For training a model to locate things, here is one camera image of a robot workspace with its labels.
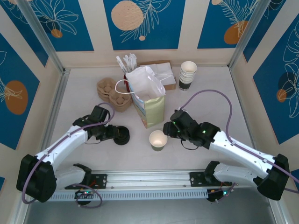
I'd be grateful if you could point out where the green paper coffee cup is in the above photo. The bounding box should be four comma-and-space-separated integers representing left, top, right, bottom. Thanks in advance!
149, 130, 168, 152

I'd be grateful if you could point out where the white paper bag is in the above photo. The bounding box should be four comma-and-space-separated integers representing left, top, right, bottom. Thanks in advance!
115, 66, 167, 129

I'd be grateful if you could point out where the brown cardboard napkin box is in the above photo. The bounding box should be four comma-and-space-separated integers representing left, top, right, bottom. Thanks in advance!
139, 60, 177, 91

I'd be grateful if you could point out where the white napkin stack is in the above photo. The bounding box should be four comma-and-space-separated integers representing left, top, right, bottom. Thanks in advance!
149, 62, 176, 86

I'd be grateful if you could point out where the stack of paper cups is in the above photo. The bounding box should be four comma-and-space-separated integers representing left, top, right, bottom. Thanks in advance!
181, 61, 198, 75

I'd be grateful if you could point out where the thin black left gripper cable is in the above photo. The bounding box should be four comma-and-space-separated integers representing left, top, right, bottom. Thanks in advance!
84, 139, 105, 146

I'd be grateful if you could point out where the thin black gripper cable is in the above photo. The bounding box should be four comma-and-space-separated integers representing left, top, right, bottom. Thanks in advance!
84, 139, 105, 146
181, 139, 204, 151

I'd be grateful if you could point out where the thin black right gripper cable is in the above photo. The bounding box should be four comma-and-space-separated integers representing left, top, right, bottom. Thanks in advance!
181, 139, 204, 151

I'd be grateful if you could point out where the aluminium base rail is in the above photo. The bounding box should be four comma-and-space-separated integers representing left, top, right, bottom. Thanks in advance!
90, 169, 207, 190

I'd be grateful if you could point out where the aluminium side frame rail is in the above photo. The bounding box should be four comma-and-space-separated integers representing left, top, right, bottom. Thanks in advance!
230, 67, 289, 224
39, 69, 71, 152

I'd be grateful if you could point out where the grey slotted cable duct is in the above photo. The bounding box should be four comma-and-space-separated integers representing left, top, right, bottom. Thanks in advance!
50, 189, 209, 202

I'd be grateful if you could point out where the aluminium frame post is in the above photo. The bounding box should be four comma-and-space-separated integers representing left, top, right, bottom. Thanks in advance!
16, 0, 65, 74
228, 0, 280, 70

